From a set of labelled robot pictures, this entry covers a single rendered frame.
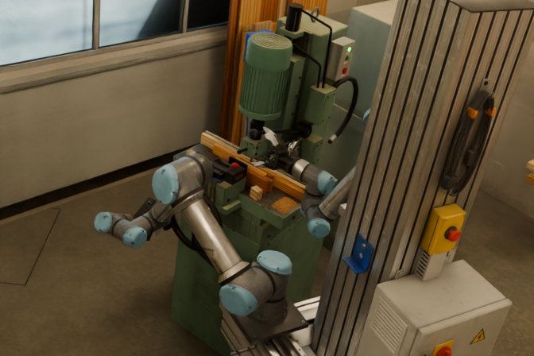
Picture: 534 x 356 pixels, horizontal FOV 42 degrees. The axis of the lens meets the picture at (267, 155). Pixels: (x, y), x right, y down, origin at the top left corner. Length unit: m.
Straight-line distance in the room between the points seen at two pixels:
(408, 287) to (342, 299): 0.30
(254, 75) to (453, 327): 1.25
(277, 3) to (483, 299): 2.88
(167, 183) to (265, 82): 0.70
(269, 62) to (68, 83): 1.54
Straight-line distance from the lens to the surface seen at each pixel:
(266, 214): 2.80
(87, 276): 3.77
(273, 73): 2.70
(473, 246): 4.56
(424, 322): 1.95
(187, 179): 2.22
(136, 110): 4.27
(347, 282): 2.21
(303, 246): 3.28
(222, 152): 3.05
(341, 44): 2.89
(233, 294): 2.19
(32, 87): 3.80
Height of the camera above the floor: 2.48
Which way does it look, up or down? 30 degrees down
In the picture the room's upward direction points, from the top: 10 degrees clockwise
